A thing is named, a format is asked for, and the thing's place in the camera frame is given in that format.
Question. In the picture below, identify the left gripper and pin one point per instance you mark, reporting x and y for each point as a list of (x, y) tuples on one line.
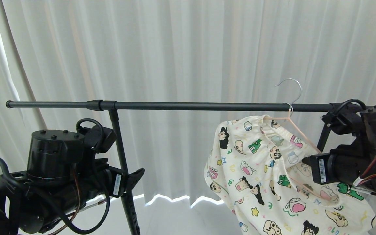
[(109, 181)]

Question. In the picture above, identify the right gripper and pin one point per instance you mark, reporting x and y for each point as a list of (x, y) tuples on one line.
[(341, 169)]

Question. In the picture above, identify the pink clothes hanger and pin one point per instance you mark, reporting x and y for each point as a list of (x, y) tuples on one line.
[(305, 135)]

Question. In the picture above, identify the cream printed garment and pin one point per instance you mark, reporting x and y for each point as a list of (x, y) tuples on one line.
[(266, 209)]

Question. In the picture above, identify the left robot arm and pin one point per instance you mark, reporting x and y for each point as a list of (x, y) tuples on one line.
[(54, 156)]

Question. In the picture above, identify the black clothes rack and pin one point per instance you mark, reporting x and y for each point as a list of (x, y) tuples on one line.
[(191, 106)]

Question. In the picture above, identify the white curtain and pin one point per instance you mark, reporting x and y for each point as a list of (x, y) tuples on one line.
[(175, 49)]

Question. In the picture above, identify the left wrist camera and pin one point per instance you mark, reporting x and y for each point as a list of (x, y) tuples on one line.
[(101, 140)]

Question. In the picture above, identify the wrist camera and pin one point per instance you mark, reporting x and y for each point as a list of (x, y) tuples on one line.
[(344, 122), (101, 140)]

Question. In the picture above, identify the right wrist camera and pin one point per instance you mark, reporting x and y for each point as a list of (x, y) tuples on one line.
[(344, 122)]

